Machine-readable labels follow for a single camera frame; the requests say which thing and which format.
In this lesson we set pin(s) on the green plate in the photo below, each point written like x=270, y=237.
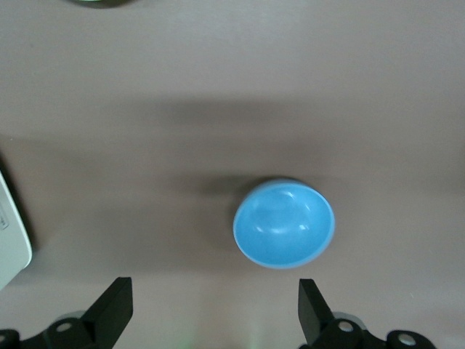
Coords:
x=105, y=2

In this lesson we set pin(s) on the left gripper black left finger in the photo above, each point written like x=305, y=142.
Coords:
x=109, y=320

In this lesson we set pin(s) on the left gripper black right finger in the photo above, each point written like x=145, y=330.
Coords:
x=319, y=327

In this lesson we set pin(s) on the white cutting board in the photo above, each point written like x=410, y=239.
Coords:
x=11, y=236

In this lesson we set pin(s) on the brown table cover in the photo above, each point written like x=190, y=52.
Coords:
x=145, y=72

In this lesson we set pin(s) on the blue bowl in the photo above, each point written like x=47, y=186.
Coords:
x=283, y=229

